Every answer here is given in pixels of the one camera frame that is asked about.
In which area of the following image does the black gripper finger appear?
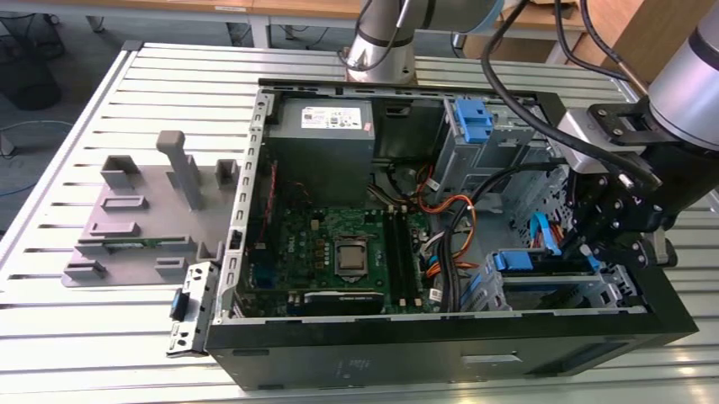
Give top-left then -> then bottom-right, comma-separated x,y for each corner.
565,172 -> 647,258
592,230 -> 679,268

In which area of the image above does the blue data wire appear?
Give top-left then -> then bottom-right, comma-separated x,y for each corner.
529,212 -> 564,256

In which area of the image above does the hard disk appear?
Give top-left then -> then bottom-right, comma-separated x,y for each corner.
463,248 -> 605,312

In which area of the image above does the grey metal disk bay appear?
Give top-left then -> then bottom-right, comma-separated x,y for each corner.
485,247 -> 641,312

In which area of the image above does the grey optical drive cage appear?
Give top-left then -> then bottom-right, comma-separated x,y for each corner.
435,98 -> 568,199

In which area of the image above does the blue drive bay latch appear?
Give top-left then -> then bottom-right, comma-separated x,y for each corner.
455,98 -> 495,143

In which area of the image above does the black RAM slot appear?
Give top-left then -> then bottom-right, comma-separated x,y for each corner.
397,205 -> 425,307
383,205 -> 409,307

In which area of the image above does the wooden cabinet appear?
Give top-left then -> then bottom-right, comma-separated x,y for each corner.
572,0 -> 719,98

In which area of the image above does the wooden desk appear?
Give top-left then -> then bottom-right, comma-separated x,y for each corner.
82,0 -> 595,64

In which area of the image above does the silver CPU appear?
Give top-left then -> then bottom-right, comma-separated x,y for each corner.
336,243 -> 369,270

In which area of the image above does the CPU socket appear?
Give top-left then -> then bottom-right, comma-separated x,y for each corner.
331,234 -> 373,284

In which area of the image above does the black PC case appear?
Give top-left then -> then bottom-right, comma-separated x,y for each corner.
204,77 -> 701,391

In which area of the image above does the grey power supply unit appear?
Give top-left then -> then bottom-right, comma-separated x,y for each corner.
263,98 -> 376,207

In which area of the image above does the black graphics card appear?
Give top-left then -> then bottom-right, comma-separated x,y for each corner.
301,290 -> 387,316

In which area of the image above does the green motherboard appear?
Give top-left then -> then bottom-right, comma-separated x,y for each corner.
240,205 -> 445,316

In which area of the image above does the green RAM stick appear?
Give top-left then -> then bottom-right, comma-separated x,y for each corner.
77,237 -> 187,249

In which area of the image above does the grey parts rack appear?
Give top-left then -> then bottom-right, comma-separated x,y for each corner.
60,130 -> 243,290

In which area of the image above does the black round bin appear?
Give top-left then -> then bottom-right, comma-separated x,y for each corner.
0,62 -> 62,111

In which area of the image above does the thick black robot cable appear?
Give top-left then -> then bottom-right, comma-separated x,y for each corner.
480,0 -> 664,189

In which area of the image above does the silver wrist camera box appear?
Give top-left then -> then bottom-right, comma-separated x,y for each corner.
555,109 -> 619,173

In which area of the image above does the black wrist mount bracket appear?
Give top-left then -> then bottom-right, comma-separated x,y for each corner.
587,100 -> 675,148

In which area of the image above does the orange yellow wire bundle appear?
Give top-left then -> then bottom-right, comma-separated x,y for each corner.
417,166 -> 479,279

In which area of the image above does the black cable bundle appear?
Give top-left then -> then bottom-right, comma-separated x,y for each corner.
440,162 -> 568,315

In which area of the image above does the thin red twisted wire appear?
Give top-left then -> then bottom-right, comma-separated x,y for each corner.
255,162 -> 280,249

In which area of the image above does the metal expansion slot bracket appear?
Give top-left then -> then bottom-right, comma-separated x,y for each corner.
165,260 -> 224,359

